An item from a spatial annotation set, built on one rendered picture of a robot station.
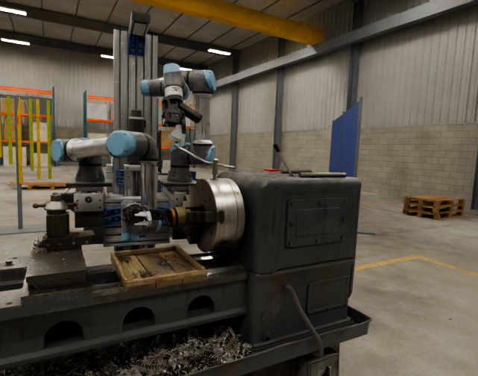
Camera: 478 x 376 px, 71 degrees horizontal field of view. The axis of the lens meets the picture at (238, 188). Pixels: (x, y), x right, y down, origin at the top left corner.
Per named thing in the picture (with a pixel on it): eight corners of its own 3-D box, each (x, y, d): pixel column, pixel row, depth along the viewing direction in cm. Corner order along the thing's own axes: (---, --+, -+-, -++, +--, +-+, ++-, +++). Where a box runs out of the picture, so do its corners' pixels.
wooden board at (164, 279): (177, 253, 160) (177, 245, 159) (207, 280, 128) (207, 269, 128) (110, 260, 145) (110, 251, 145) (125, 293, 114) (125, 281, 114)
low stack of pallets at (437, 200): (429, 210, 885) (430, 194, 880) (464, 216, 813) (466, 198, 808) (400, 213, 818) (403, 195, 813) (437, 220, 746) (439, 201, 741)
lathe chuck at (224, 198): (204, 235, 165) (209, 171, 158) (233, 262, 138) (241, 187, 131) (186, 236, 161) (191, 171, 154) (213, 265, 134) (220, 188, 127)
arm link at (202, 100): (192, 163, 208) (192, 71, 196) (216, 164, 205) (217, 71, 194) (186, 165, 196) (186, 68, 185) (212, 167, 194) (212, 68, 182)
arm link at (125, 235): (148, 239, 161) (148, 216, 160) (130, 244, 151) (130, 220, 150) (135, 236, 165) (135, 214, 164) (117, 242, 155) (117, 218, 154)
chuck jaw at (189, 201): (204, 211, 149) (199, 188, 154) (208, 205, 145) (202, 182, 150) (180, 212, 143) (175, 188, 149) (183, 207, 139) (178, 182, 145)
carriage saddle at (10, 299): (83, 259, 145) (83, 246, 145) (94, 304, 105) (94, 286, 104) (-2, 268, 131) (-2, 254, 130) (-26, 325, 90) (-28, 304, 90)
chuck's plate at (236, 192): (210, 234, 167) (215, 171, 160) (241, 261, 140) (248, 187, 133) (204, 235, 165) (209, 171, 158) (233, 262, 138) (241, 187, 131)
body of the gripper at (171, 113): (162, 128, 143) (159, 101, 145) (181, 130, 147) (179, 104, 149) (167, 121, 136) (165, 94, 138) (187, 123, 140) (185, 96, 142)
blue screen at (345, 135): (313, 199, 1002) (318, 119, 976) (341, 201, 990) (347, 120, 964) (327, 231, 598) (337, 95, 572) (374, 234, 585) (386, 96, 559)
